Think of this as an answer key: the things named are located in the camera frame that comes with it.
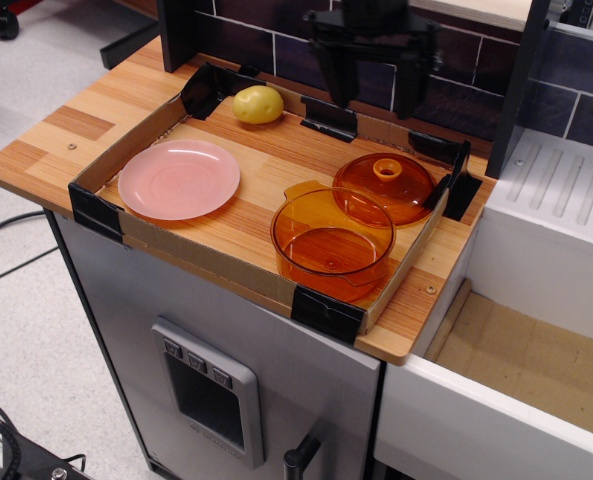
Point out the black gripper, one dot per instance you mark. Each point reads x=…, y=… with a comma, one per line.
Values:
x=374, y=31

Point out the orange transparent pot lid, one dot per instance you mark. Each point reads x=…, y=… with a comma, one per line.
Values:
x=396, y=181

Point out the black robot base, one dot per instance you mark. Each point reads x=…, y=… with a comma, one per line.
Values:
x=21, y=458

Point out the orange transparent pot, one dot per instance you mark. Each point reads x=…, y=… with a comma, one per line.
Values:
x=333, y=240

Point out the yellow toy potato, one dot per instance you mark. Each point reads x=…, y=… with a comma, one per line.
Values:
x=258, y=104

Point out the cardboard fence with black tape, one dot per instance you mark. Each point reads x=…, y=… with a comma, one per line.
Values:
x=231, y=246

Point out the pink plastic plate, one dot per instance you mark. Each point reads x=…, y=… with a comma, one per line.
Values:
x=179, y=180

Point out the white toy sink unit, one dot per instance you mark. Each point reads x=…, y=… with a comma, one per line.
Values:
x=501, y=386

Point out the grey toy dishwasher cabinet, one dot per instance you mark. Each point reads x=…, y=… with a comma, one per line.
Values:
x=214, y=385

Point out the black caster wheel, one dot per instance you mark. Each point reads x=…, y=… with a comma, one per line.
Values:
x=9, y=25

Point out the black metal frame bar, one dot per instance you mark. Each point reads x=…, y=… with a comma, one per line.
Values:
x=116, y=52

